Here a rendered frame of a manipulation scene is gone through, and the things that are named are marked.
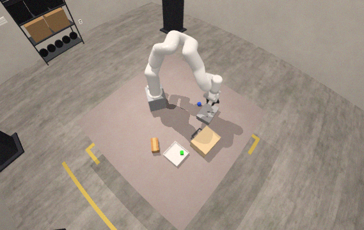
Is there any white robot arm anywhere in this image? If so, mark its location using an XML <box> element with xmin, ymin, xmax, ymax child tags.
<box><xmin>145</xmin><ymin>31</ymin><xmax>223</xmax><ymax>102</ymax></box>

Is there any brown cardboard box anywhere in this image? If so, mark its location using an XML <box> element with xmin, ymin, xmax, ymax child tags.
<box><xmin>150</xmin><ymin>137</ymin><xmax>159</xmax><ymax>153</ymax></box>

